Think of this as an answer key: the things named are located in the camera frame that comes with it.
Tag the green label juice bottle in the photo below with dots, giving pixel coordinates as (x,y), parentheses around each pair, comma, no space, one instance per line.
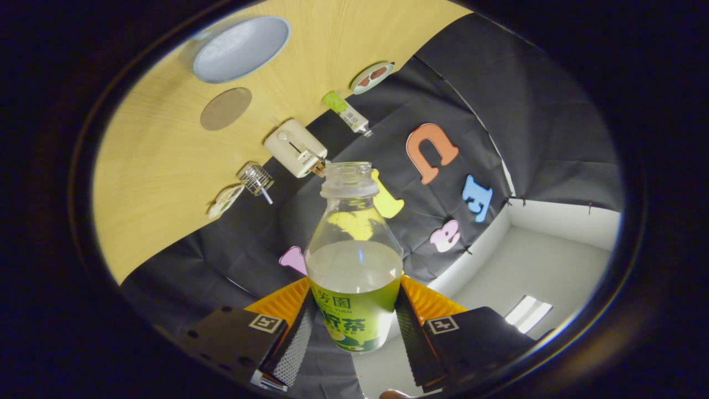
(354,310)

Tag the ceiling light panel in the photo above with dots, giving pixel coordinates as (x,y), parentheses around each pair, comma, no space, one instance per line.
(529,313)

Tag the pale striped straw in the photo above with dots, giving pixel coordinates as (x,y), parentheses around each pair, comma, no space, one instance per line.
(267,196)

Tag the tall slim green tea bottle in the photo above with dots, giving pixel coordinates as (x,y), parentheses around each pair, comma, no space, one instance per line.
(346,112)

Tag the wooden table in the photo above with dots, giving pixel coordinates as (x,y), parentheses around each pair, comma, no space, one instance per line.
(166,183)

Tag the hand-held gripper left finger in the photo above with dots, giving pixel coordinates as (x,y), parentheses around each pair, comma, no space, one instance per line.
(296,343)

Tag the brown food piece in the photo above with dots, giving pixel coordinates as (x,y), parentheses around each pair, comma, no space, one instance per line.
(365,80)
(379,72)

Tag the pale green plate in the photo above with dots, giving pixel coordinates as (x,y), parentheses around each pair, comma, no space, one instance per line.
(357,87)

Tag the white cup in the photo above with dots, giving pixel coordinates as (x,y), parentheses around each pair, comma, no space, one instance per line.
(241,50)

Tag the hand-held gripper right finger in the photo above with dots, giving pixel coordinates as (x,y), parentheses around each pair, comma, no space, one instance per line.
(412,346)

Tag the brown bread slice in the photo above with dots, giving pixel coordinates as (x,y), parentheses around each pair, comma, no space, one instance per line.
(319,169)

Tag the round brown coaster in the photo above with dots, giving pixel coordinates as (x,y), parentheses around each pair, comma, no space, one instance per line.
(226,109)

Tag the black backdrop cloth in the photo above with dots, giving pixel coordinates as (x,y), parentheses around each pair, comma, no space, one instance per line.
(526,127)

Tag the white divided snack tray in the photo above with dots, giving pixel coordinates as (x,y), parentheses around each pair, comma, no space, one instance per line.
(225,201)

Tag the white toaster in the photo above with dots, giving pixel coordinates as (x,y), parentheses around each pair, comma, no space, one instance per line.
(293,147)

